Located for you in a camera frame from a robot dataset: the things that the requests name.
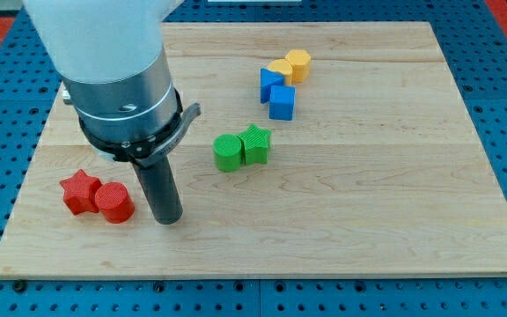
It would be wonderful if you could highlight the black clamp ring with lever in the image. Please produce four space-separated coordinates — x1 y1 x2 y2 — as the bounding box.
79 90 201 168

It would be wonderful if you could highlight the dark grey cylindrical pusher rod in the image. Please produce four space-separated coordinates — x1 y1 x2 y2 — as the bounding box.
133 157 183 225

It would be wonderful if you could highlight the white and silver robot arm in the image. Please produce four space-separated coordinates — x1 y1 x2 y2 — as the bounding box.
23 0 201 225

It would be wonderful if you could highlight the yellow hexagon block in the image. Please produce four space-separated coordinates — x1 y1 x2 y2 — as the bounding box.
285 49 312 83

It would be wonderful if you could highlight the red cylinder block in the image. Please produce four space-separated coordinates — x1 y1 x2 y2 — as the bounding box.
95 182 136 224

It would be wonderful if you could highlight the red star block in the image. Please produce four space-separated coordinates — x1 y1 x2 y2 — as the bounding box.
60 169 102 216

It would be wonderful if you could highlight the green cylinder block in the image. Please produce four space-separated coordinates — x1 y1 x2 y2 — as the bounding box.
212 134 242 172

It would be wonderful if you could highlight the green star block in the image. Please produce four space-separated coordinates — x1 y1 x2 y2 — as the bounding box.
237 124 271 166

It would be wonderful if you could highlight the blue triangle block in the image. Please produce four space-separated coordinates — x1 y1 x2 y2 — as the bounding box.
260 68 285 104

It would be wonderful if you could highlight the blue cube block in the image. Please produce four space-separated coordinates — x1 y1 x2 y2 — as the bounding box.
268 85 296 121

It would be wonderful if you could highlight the yellow cylinder block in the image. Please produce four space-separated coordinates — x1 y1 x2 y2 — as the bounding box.
267 58 293 85

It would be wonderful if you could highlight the light wooden board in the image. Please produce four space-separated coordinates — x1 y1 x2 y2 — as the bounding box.
0 22 507 280

